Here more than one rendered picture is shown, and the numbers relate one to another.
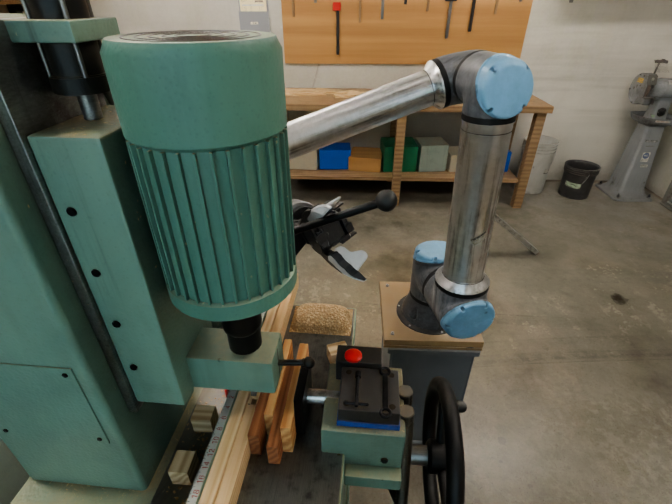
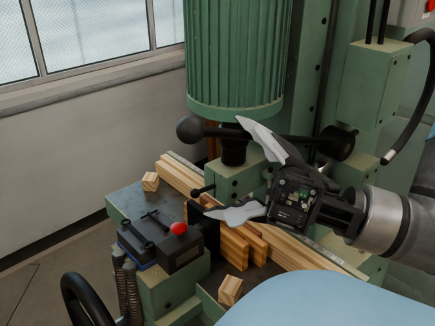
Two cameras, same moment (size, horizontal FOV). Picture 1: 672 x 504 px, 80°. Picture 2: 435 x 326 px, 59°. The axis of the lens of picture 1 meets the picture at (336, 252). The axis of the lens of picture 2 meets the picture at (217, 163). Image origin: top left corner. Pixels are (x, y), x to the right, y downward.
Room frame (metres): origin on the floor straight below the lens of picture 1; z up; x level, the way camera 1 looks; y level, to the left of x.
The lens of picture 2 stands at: (0.88, -0.36, 1.48)
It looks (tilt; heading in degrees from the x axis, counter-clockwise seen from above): 32 degrees down; 133
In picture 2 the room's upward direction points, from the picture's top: straight up
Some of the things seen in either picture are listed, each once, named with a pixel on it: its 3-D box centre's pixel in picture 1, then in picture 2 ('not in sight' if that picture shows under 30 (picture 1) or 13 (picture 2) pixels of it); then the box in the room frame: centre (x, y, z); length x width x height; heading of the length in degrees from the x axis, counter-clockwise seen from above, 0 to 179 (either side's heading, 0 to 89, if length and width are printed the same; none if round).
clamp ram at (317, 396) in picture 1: (320, 396); (191, 233); (0.45, 0.03, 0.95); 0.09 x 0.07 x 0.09; 175
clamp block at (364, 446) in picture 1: (363, 412); (162, 264); (0.44, -0.05, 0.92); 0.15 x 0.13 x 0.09; 175
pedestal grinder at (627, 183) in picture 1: (648, 131); not in sight; (3.42, -2.67, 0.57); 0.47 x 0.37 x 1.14; 87
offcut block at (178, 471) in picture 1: (184, 467); not in sight; (0.40, 0.27, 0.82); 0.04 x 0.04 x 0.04; 85
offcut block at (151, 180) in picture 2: not in sight; (150, 181); (0.20, 0.12, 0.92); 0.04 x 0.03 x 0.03; 125
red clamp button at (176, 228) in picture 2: (353, 355); (178, 228); (0.48, -0.03, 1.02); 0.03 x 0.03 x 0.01
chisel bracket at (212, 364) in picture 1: (237, 361); (240, 176); (0.46, 0.16, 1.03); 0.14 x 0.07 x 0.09; 85
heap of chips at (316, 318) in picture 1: (322, 314); not in sight; (0.70, 0.03, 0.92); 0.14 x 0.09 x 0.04; 85
